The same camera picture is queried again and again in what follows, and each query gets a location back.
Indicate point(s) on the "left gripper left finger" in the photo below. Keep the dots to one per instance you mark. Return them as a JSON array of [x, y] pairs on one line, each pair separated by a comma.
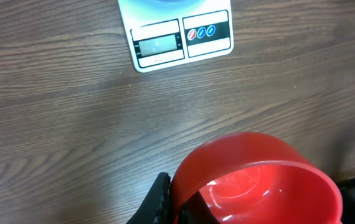
[[156, 206]]

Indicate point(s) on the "red measuring scoop blue handle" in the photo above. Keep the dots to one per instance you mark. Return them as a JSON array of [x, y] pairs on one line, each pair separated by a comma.
[[253, 178]]

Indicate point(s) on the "white kitchen scale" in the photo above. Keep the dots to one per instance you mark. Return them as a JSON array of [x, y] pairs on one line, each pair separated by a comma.
[[165, 35]]

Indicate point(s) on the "blue bowl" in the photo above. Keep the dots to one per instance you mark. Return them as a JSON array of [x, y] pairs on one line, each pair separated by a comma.
[[175, 1]]

